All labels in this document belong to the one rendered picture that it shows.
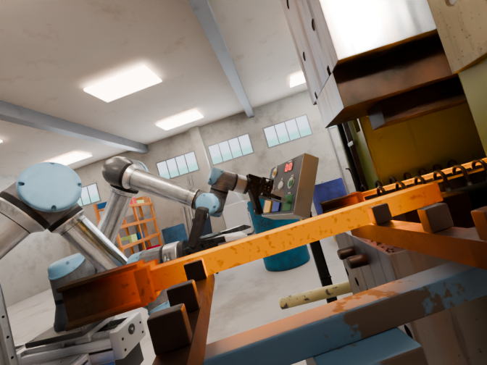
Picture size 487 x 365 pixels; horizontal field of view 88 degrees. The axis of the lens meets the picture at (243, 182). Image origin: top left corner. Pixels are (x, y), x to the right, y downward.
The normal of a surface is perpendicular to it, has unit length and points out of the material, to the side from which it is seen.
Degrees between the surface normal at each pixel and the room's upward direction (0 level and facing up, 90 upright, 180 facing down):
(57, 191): 86
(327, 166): 90
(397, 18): 90
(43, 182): 86
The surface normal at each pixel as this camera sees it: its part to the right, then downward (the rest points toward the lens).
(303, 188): 0.33, -0.15
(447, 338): -0.08, -0.04
